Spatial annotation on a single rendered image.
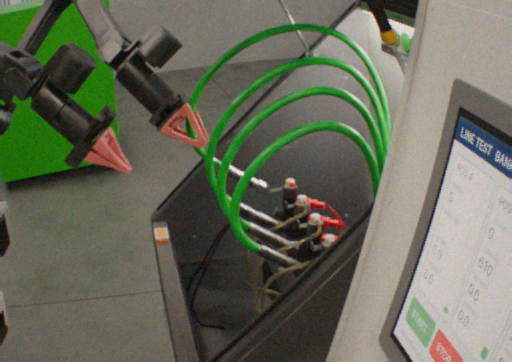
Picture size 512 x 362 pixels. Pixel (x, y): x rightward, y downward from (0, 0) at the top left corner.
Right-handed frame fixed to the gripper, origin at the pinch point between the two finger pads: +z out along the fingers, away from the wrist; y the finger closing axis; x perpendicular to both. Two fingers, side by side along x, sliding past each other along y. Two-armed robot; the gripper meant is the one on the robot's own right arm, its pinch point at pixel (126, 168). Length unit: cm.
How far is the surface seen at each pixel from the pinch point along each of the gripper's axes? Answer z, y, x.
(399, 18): 22, 47, 30
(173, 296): 22.5, -19.3, 9.0
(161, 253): 18.7, -22.8, 26.5
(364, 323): 35.3, 13.9, -23.8
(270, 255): 24.1, 7.0, -7.9
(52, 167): -26, -178, 305
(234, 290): 37, -21, 31
